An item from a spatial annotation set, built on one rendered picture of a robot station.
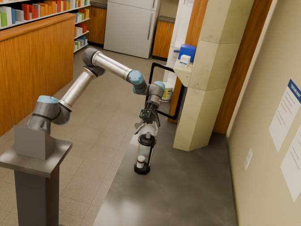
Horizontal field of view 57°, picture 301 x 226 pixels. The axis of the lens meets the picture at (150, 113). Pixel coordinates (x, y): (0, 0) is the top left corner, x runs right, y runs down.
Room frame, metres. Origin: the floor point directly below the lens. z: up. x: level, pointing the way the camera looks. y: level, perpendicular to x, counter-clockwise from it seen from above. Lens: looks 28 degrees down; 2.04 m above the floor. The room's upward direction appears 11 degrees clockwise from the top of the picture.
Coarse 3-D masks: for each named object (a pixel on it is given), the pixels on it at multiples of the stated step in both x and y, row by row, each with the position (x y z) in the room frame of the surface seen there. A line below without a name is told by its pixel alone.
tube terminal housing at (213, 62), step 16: (208, 48) 1.63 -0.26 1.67; (224, 48) 1.67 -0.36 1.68; (208, 64) 1.63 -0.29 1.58; (224, 64) 1.70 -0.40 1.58; (192, 80) 1.64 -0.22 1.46; (208, 80) 1.63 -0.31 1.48; (224, 80) 1.73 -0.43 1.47; (192, 96) 1.63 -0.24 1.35; (208, 96) 1.66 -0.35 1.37; (192, 112) 1.63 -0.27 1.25; (208, 112) 1.69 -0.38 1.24; (176, 128) 1.90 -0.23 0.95; (192, 128) 1.63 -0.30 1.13; (208, 128) 1.72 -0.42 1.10; (176, 144) 1.63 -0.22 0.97; (192, 144) 1.64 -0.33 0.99
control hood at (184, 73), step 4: (176, 60) 1.84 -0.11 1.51; (176, 64) 1.74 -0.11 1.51; (192, 64) 1.81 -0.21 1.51; (176, 68) 1.66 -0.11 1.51; (180, 68) 1.67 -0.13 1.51; (184, 68) 1.69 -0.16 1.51; (188, 68) 1.70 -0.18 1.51; (176, 72) 1.64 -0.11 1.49; (180, 72) 1.64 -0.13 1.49; (184, 72) 1.64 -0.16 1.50; (188, 72) 1.64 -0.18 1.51; (180, 76) 1.64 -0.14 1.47; (184, 76) 1.64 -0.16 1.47; (188, 76) 1.64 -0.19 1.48; (184, 80) 1.64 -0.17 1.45; (188, 80) 1.64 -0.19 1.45; (184, 84) 1.64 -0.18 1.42; (188, 84) 1.64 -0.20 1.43
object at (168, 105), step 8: (160, 64) 2.05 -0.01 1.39; (160, 72) 2.04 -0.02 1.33; (168, 72) 2.01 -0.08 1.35; (152, 80) 2.07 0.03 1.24; (160, 80) 2.04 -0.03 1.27; (168, 80) 2.01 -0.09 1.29; (176, 80) 1.98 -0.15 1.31; (168, 88) 2.00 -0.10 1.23; (176, 88) 1.97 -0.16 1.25; (168, 96) 1.99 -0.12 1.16; (176, 96) 1.97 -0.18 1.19; (160, 104) 2.02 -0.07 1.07; (168, 104) 1.99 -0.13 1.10; (176, 104) 1.96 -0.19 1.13; (168, 112) 1.98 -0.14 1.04
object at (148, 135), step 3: (147, 132) 1.34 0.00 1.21; (150, 132) 1.35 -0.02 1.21; (141, 135) 1.35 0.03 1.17; (144, 135) 1.35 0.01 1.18; (147, 135) 1.33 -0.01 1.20; (150, 135) 1.34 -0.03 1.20; (141, 138) 1.32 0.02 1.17; (144, 138) 1.32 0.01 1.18; (147, 138) 1.33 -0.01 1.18; (150, 138) 1.33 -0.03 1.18; (153, 138) 1.34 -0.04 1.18; (144, 141) 1.30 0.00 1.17; (147, 141) 1.30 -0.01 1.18; (150, 141) 1.31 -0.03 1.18; (153, 141) 1.32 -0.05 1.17
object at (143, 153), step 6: (138, 138) 1.33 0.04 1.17; (138, 144) 1.33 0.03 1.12; (150, 144) 1.29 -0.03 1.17; (138, 150) 1.32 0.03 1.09; (144, 150) 1.30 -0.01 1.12; (138, 156) 1.31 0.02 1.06; (144, 156) 1.30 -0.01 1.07; (138, 162) 1.30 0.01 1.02; (144, 162) 1.30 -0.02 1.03; (138, 168) 1.30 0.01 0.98; (144, 168) 1.30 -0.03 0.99
